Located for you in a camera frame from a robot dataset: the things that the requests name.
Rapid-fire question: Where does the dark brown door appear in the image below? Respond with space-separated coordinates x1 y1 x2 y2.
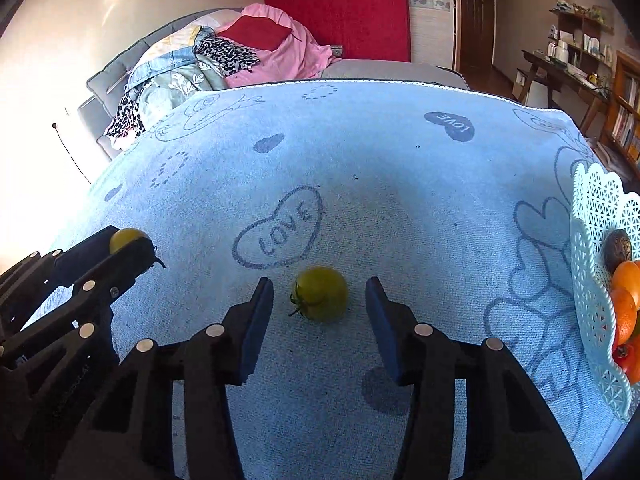
452 0 501 73

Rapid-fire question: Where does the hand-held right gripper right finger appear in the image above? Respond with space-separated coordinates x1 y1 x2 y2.
365 276 583 480

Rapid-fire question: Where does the blue printed blanket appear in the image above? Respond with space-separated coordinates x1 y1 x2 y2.
30 80 640 480

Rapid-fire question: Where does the floral quilt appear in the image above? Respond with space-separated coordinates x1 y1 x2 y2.
125 25 226 126

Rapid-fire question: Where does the black wall cable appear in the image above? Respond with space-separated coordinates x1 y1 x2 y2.
51 122 93 183

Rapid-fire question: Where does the wooden desk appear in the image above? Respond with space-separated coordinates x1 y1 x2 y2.
520 49 613 133

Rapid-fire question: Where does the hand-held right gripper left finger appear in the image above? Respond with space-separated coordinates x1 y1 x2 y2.
52 276 275 480

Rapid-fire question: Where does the red mattress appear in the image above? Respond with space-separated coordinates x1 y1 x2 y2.
256 0 412 61

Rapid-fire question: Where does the wooden bookcase with books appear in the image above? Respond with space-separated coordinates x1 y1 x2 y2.
600 50 640 181

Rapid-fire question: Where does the black white patterned cloth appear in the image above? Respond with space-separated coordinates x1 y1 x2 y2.
194 37 261 75
104 95 146 151

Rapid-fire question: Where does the orange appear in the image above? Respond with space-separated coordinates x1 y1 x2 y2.
611 259 640 306

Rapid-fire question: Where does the white wardrobe with brown top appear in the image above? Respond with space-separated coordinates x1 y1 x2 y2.
404 0 458 68

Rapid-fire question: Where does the dark brown round fruit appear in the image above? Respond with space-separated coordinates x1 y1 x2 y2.
601 228 635 267

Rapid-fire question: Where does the green tomato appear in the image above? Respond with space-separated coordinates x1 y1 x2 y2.
109 228 150 256
289 266 349 323

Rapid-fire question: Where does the pale green lattice plastic basket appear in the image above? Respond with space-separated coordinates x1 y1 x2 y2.
570 161 640 423

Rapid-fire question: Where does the orange tomato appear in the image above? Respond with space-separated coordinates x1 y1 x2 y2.
609 287 638 346

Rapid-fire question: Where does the white box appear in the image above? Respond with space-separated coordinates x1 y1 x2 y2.
515 69 548 108

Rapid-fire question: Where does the pink cloth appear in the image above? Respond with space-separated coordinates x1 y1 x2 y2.
215 2 341 88

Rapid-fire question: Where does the red-orange tomato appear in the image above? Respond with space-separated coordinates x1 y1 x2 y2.
611 332 640 386

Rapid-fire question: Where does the small wooden desk shelf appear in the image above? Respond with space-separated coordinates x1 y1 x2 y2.
549 7 613 68

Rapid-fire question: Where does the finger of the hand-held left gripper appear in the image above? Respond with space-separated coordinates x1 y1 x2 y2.
0 226 117 333
0 241 156 391

